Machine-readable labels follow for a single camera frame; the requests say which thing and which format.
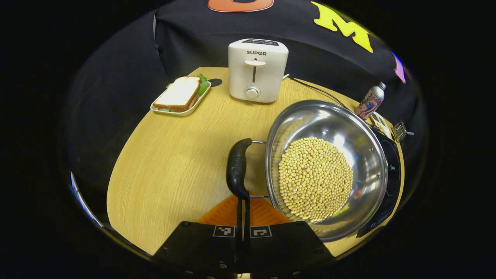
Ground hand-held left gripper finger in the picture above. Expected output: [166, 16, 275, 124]
[152, 194, 245, 279]
[244, 194, 337, 279]

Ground black induction cooktop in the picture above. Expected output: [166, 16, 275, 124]
[356, 124, 402, 238]

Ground pile of soybeans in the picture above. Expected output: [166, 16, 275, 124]
[278, 137, 354, 224]

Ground pale green rectangular plate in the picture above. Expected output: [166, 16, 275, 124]
[150, 79, 212, 117]

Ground sandwich with lettuce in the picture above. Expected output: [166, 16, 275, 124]
[154, 74, 210, 113]

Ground white toaster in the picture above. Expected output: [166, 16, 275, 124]
[228, 38, 289, 103]

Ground white divided tray of beans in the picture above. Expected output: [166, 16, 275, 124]
[368, 112, 394, 140]

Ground printed drink bottle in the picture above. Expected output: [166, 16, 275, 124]
[355, 82, 386, 120]

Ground black toaster power cable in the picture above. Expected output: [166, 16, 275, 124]
[286, 75, 351, 111]

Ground metal wire basket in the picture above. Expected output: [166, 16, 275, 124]
[392, 121, 407, 142]

